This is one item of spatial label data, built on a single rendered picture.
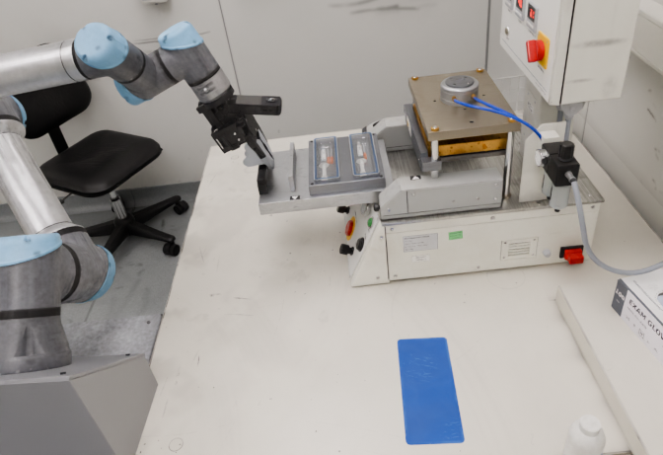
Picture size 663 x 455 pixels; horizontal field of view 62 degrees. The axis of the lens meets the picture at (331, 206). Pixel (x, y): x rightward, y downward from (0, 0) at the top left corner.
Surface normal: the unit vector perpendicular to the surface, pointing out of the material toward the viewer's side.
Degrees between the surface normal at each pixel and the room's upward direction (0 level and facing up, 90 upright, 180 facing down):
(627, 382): 0
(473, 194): 90
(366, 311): 0
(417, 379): 0
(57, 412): 90
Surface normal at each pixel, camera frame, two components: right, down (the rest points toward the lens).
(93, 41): -0.19, -0.12
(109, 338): -0.11, -0.80
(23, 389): -0.02, 0.59
